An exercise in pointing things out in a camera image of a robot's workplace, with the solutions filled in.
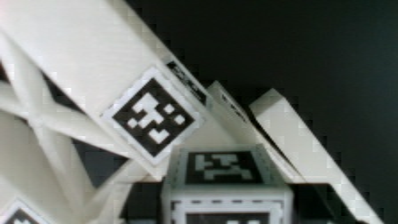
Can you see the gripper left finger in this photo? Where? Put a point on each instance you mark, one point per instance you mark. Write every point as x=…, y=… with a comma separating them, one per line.
x=107, y=204

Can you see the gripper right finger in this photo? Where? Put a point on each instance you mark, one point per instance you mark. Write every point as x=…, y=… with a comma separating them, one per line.
x=331, y=211

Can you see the white chair seat part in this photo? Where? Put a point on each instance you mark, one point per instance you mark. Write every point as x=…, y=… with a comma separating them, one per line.
x=306, y=153

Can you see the white tagged cube edge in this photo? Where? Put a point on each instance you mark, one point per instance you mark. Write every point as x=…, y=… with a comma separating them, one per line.
x=224, y=188

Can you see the white chair back part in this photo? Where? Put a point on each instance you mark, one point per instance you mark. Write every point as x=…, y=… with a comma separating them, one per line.
x=104, y=108

